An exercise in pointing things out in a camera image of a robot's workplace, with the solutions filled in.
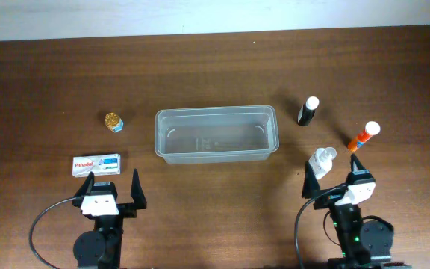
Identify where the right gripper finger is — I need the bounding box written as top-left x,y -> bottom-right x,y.
302,161 -> 321,199
350,153 -> 364,173

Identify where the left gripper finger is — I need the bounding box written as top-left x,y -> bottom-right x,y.
74,172 -> 95,197
131,169 -> 147,209

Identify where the white translucent bottle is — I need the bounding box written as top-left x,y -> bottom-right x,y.
308,147 -> 337,180

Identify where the orange tube white cap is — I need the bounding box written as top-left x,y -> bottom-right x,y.
347,121 -> 381,152

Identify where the black bottle white cap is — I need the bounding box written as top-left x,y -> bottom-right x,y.
297,96 -> 320,126

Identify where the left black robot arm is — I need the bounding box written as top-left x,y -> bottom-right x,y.
72,170 -> 147,269

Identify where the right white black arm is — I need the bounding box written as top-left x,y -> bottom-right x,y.
295,154 -> 394,268

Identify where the clear plastic container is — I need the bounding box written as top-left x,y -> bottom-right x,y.
155,105 -> 280,164

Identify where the white Panadol box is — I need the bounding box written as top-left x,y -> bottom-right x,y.
72,154 -> 121,178

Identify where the gold lid small jar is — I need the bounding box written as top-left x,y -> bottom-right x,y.
105,112 -> 124,132

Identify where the right black cable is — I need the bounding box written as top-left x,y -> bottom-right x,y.
293,184 -> 349,269

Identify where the black cable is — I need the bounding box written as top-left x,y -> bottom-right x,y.
293,184 -> 349,269
28,197 -> 78,269

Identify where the left black cable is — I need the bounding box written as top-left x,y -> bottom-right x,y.
28,197 -> 78,269

